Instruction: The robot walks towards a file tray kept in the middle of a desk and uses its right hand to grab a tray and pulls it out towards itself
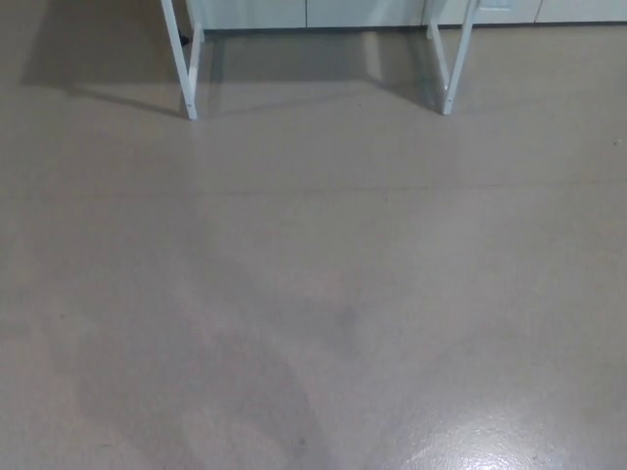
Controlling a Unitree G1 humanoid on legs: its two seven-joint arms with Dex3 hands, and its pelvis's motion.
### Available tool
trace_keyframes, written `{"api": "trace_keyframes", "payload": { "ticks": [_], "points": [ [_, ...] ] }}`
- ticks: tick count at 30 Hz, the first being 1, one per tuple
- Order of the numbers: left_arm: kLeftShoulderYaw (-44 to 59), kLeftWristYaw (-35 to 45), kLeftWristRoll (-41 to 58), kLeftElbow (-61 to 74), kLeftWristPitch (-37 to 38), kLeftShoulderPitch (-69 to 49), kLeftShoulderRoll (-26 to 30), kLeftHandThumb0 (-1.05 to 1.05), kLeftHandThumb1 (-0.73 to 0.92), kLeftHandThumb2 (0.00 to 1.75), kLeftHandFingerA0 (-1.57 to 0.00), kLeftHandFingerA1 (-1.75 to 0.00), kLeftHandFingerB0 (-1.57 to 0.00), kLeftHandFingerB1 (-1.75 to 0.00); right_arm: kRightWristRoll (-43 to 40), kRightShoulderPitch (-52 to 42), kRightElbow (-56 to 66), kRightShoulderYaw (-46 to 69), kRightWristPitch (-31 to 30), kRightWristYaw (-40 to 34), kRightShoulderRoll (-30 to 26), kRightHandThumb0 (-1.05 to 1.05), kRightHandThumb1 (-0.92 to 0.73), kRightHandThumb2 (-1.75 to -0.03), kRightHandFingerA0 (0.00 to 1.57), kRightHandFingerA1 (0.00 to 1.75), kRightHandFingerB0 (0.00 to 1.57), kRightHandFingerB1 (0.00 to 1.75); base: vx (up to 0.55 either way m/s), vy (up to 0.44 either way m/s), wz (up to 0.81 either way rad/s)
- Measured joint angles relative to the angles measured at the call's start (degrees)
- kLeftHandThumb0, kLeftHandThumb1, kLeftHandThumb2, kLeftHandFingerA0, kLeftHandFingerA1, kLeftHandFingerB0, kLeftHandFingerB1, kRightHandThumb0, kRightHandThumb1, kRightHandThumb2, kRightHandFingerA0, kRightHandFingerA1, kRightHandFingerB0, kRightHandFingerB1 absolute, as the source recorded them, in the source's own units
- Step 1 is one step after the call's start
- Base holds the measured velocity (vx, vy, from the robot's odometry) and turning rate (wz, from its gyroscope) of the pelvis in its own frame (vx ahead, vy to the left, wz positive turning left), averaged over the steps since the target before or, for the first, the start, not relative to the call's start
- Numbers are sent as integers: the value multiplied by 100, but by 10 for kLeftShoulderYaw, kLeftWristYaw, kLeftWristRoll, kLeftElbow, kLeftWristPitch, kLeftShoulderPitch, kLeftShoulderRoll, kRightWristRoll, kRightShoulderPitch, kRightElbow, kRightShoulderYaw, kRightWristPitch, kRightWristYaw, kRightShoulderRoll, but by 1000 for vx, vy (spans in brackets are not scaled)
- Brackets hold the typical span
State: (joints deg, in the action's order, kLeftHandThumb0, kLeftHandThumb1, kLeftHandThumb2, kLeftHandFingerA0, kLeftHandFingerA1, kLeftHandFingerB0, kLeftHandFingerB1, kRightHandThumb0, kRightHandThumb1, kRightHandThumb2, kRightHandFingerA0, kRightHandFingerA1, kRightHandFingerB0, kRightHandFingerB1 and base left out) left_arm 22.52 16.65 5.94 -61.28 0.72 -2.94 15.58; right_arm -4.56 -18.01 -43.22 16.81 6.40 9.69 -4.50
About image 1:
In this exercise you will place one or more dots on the white desk leg frame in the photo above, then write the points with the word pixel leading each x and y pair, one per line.
pixel 190 73
pixel 456 63

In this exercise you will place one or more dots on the white left desk leg frame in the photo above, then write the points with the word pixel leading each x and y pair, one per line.
pixel 190 73

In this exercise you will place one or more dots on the white base cabinets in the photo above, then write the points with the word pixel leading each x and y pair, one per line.
pixel 352 12

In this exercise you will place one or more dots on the white right desk leg frame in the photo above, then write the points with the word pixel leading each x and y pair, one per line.
pixel 456 63

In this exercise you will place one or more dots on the small black floor object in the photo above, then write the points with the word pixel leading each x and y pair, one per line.
pixel 184 39

